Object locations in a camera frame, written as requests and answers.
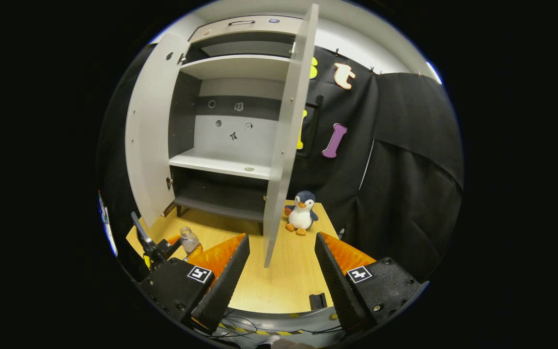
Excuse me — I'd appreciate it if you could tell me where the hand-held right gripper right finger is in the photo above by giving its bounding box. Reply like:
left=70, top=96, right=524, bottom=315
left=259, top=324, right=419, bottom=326
left=314, top=232, right=429, bottom=335

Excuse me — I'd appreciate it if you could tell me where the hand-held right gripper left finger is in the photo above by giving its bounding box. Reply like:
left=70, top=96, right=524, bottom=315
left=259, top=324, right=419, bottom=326
left=139, top=234, right=251, bottom=335

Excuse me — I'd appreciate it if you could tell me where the clear bottle red white label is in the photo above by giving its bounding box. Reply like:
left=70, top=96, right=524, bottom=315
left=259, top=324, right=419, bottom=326
left=180, top=226, right=201, bottom=256

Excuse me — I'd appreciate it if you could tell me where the white cabinet door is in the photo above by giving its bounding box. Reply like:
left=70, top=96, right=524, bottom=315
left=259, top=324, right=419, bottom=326
left=125, top=33, right=191, bottom=228
left=263, top=4, right=319, bottom=268

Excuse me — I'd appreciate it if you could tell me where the grey white cabinet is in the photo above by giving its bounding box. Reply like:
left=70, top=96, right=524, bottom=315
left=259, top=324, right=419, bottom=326
left=168, top=15, right=318, bottom=236

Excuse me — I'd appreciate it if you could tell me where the cabinet drawer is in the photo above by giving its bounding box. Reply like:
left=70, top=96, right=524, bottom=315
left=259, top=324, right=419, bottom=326
left=189, top=16, right=305, bottom=43

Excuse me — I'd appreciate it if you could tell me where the yellow black striped tape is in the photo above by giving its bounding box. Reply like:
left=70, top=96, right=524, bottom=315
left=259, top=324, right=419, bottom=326
left=218, top=324, right=305, bottom=336

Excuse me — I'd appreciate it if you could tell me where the penguin plush toy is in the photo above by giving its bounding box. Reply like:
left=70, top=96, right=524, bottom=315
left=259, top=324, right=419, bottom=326
left=284, top=190, right=319, bottom=237

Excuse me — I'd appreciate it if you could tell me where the black backdrop cloth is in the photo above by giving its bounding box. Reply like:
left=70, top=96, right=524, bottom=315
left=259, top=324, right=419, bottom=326
left=97, top=44, right=465, bottom=284

